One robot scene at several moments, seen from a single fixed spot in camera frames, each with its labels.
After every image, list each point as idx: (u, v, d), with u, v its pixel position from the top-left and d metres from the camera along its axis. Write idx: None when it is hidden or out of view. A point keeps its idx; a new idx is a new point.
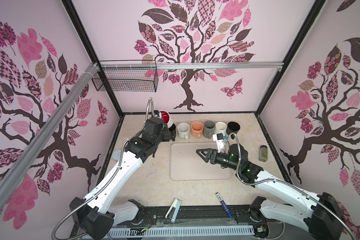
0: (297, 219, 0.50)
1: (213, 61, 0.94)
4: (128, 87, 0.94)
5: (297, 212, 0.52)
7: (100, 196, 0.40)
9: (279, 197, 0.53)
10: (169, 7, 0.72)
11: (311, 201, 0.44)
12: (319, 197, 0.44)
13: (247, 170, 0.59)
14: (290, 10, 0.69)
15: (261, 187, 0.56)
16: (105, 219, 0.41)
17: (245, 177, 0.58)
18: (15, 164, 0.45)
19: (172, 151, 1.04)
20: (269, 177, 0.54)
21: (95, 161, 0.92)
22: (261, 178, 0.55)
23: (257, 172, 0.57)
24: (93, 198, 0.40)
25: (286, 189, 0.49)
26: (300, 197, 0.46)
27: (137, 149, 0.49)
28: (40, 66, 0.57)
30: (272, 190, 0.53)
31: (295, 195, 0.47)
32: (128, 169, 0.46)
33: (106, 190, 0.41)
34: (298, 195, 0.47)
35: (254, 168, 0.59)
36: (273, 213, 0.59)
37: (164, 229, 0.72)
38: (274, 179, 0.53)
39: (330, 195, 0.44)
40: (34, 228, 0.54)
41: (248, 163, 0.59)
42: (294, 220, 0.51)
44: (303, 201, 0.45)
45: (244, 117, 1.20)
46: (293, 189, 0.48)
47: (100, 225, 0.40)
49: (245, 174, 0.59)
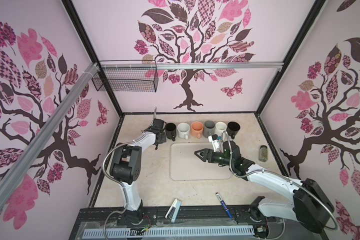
0: (289, 211, 0.50)
1: (213, 61, 0.94)
4: (128, 87, 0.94)
5: (288, 204, 0.53)
7: (137, 142, 0.57)
9: (266, 185, 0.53)
10: (169, 7, 0.72)
11: (294, 186, 0.46)
12: (302, 182, 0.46)
13: (241, 165, 0.63)
14: (290, 10, 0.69)
15: (252, 178, 0.59)
16: (140, 160, 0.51)
17: (238, 171, 0.62)
18: (15, 164, 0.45)
19: (172, 152, 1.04)
20: (259, 168, 0.58)
21: (95, 161, 0.92)
22: (250, 170, 0.59)
23: (248, 166, 0.61)
24: (133, 142, 0.57)
25: (271, 177, 0.52)
26: (284, 183, 0.49)
27: (153, 131, 0.71)
28: (40, 66, 0.57)
30: (259, 180, 0.56)
31: (279, 181, 0.50)
32: (150, 136, 0.67)
33: (140, 140, 0.60)
34: (282, 181, 0.49)
35: (247, 162, 0.63)
36: (269, 208, 0.60)
37: (164, 229, 0.72)
38: (262, 170, 0.57)
39: (313, 180, 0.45)
40: (35, 229, 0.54)
41: (241, 159, 0.67)
42: (287, 212, 0.52)
44: (287, 187, 0.47)
45: (244, 116, 1.21)
46: (278, 176, 0.52)
47: (137, 162, 0.53)
49: (238, 168, 0.63)
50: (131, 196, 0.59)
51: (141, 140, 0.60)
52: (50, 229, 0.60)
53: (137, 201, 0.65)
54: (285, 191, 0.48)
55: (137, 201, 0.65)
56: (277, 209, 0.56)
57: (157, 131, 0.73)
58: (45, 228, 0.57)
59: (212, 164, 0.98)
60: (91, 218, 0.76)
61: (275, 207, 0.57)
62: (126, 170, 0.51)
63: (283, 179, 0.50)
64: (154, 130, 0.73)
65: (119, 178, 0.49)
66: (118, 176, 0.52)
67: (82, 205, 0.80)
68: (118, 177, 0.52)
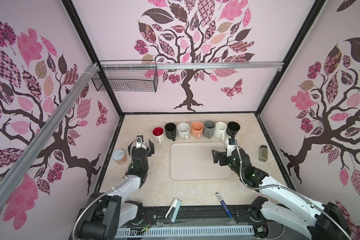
0: (300, 226, 0.50)
1: (213, 61, 0.94)
4: (128, 87, 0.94)
5: (300, 218, 0.52)
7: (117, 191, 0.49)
9: (282, 202, 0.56)
10: (169, 7, 0.72)
11: (316, 210, 0.44)
12: (324, 206, 0.44)
13: (253, 175, 0.60)
14: (289, 10, 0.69)
15: (266, 193, 0.56)
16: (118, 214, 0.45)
17: (249, 181, 0.59)
18: (15, 164, 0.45)
19: (172, 152, 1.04)
20: (274, 183, 0.55)
21: (95, 161, 0.92)
22: (265, 183, 0.56)
23: (261, 178, 0.58)
24: (112, 190, 0.49)
25: (290, 197, 0.49)
26: (304, 205, 0.46)
27: (137, 174, 0.64)
28: (40, 66, 0.57)
30: (275, 195, 0.53)
31: (299, 202, 0.47)
32: (133, 182, 0.58)
33: (121, 187, 0.52)
34: (302, 202, 0.47)
35: (259, 172, 0.60)
36: (276, 216, 0.58)
37: (164, 229, 0.72)
38: (279, 185, 0.53)
39: (336, 205, 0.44)
40: (35, 228, 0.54)
41: (253, 168, 0.64)
42: (297, 226, 0.51)
44: (307, 209, 0.45)
45: (244, 116, 1.21)
46: (298, 197, 0.48)
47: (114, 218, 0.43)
49: (249, 178, 0.60)
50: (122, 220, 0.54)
51: (123, 188, 0.52)
52: (50, 229, 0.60)
53: (133, 215, 0.63)
54: (304, 213, 0.45)
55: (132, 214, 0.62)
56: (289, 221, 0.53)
57: (142, 173, 0.66)
58: (45, 228, 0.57)
59: (212, 164, 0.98)
60: None
61: (288, 218, 0.54)
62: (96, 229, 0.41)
63: (304, 201, 0.47)
64: (139, 172, 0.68)
65: None
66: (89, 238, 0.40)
67: (82, 205, 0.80)
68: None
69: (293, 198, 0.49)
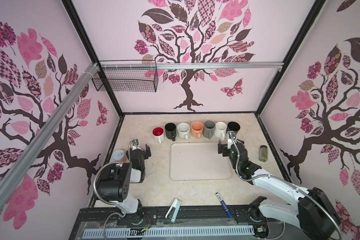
0: (291, 216, 0.50)
1: (213, 61, 0.94)
4: (128, 87, 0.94)
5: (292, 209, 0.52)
7: None
9: (271, 190, 0.55)
10: (169, 7, 0.72)
11: (300, 194, 0.46)
12: (308, 190, 0.46)
13: (247, 168, 0.63)
14: (289, 10, 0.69)
15: (258, 183, 0.59)
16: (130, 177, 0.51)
17: (244, 174, 0.63)
18: (15, 164, 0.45)
19: (172, 152, 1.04)
20: (266, 173, 0.58)
21: (95, 161, 0.92)
22: (257, 174, 0.59)
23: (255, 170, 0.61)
24: None
25: (277, 183, 0.52)
26: (290, 190, 0.48)
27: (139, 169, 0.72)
28: (40, 66, 0.57)
30: (264, 184, 0.56)
31: (286, 188, 0.49)
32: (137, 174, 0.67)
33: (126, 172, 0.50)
34: (288, 188, 0.49)
35: (254, 166, 0.63)
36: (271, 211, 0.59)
37: (164, 229, 0.72)
38: (269, 175, 0.57)
39: (320, 190, 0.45)
40: (36, 228, 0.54)
41: (249, 162, 0.67)
42: (290, 217, 0.51)
44: (292, 193, 0.47)
45: (244, 116, 1.21)
46: (285, 184, 0.51)
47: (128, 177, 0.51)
49: (244, 171, 0.64)
50: (125, 206, 0.56)
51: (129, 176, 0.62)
52: (50, 229, 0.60)
53: (135, 207, 0.64)
54: (291, 198, 0.47)
55: (135, 206, 0.64)
56: (282, 213, 0.54)
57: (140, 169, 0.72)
58: (45, 228, 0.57)
59: (212, 164, 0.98)
60: (91, 218, 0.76)
61: (279, 210, 0.56)
62: (114, 182, 0.48)
63: (289, 186, 0.49)
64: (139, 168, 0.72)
65: (107, 199, 0.46)
66: (106, 194, 0.45)
67: (82, 205, 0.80)
68: (106, 198, 0.46)
69: (280, 184, 0.51)
